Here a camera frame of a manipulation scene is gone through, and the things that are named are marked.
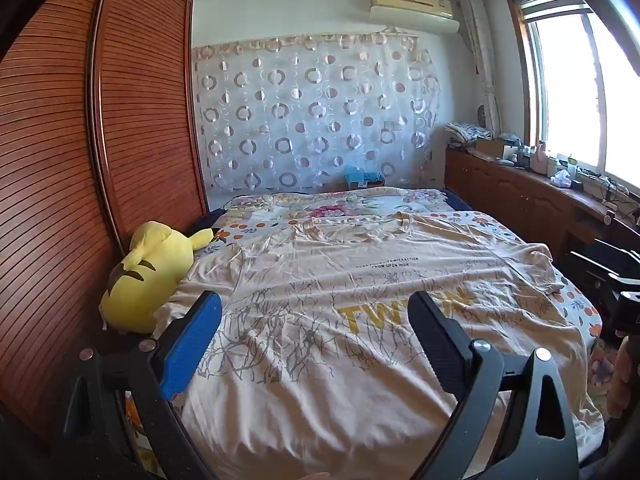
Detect beige printed t-shirt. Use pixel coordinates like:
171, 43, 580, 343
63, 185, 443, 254
155, 212, 606, 480

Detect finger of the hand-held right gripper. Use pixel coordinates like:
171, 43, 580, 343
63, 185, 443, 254
570, 249, 632, 286

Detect wooden cabinet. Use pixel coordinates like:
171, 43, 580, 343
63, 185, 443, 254
445, 147, 640, 261

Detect wooden louvred wardrobe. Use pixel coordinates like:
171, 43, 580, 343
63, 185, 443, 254
0, 0, 211, 461

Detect white window curtain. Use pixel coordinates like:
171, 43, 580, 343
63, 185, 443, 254
459, 0, 501, 136

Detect cardboard box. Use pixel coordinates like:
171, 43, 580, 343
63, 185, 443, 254
475, 137, 506, 157

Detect light blue bundle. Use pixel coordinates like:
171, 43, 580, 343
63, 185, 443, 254
344, 165, 386, 187

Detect circle patterned sheer curtain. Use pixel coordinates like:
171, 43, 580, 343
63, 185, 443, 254
192, 30, 443, 193

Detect window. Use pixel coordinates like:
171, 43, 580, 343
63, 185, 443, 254
505, 0, 640, 196

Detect floral fleece blanket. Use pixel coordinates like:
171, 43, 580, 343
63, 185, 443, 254
220, 187, 623, 416

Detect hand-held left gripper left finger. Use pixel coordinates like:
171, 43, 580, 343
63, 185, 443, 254
62, 291, 223, 480

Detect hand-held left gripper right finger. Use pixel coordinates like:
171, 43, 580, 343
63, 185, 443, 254
407, 290, 581, 480

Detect yellow plush toy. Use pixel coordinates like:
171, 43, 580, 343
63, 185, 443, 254
99, 221, 217, 335

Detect dark blue bed sheet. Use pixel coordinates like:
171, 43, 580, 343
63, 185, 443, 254
444, 190, 473, 212

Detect stack of folded cloths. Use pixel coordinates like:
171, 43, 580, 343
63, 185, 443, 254
444, 121, 493, 148

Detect wall air conditioner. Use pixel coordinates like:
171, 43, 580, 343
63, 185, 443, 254
369, 0, 461, 35

